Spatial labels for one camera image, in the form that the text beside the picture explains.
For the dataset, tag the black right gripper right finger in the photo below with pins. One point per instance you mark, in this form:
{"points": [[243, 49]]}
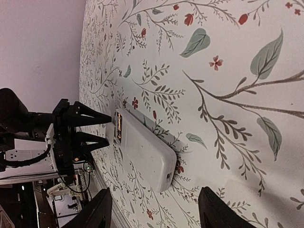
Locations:
{"points": [[214, 213]]}

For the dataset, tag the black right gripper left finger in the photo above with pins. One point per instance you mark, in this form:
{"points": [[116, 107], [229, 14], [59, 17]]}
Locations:
{"points": [[96, 214]]}

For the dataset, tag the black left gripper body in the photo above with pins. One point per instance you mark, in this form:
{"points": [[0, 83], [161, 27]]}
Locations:
{"points": [[64, 150]]}

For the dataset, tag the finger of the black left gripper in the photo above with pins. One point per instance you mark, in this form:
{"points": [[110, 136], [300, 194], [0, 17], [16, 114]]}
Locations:
{"points": [[84, 116], [85, 143]]}

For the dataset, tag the gold black AAA battery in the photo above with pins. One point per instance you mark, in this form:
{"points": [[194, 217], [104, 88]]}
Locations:
{"points": [[119, 121]]}

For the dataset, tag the white air conditioner remote control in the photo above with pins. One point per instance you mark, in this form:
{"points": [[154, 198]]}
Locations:
{"points": [[150, 155]]}

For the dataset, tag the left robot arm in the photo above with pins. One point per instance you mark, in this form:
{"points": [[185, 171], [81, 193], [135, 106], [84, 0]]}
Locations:
{"points": [[16, 122]]}

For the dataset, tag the floral patterned table cloth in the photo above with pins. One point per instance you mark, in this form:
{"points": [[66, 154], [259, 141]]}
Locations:
{"points": [[222, 83]]}

